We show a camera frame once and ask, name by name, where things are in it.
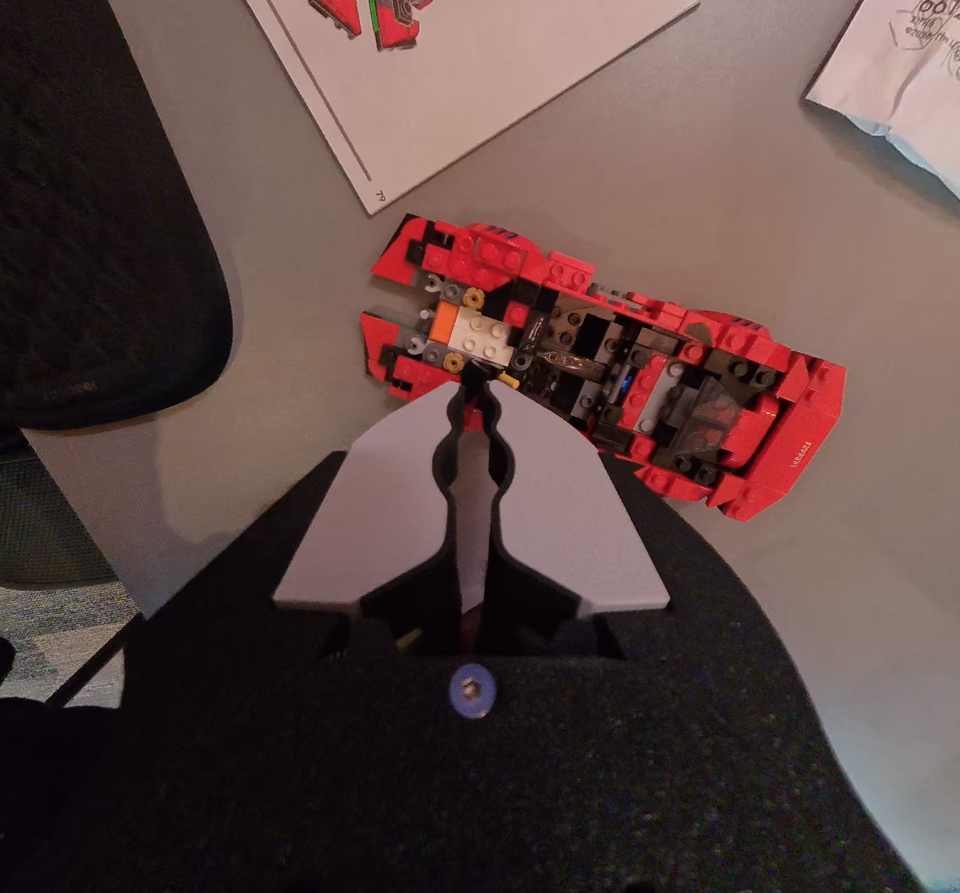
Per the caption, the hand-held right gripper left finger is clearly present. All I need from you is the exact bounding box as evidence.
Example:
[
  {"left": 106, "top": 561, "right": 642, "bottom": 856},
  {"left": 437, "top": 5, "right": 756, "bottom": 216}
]
[{"left": 273, "top": 381, "right": 471, "bottom": 615}]

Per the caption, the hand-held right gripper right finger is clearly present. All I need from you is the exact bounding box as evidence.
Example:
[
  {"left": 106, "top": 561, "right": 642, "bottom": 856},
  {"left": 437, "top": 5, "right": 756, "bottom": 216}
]
[{"left": 482, "top": 377, "right": 672, "bottom": 615}]

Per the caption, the red toy brick car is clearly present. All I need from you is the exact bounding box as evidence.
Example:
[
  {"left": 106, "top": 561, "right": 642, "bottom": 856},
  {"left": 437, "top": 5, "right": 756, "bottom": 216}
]
[{"left": 360, "top": 212, "right": 847, "bottom": 523}]

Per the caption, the black table leg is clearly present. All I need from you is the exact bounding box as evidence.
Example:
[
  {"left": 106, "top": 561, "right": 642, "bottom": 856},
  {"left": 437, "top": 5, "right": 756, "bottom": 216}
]
[{"left": 43, "top": 610, "right": 145, "bottom": 712}]

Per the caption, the mesh office chair seat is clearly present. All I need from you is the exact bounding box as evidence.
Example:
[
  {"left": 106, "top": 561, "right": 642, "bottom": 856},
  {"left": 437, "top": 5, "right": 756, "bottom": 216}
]
[{"left": 0, "top": 429, "right": 115, "bottom": 588}]

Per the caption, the white instruction booklet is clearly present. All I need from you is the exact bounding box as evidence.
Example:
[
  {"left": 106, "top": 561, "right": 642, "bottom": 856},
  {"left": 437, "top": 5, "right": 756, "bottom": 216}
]
[{"left": 206, "top": 0, "right": 708, "bottom": 217}]

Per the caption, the white paper bag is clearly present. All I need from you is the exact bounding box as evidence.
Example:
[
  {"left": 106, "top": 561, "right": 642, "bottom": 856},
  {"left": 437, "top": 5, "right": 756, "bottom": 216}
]
[{"left": 804, "top": 0, "right": 960, "bottom": 202}]

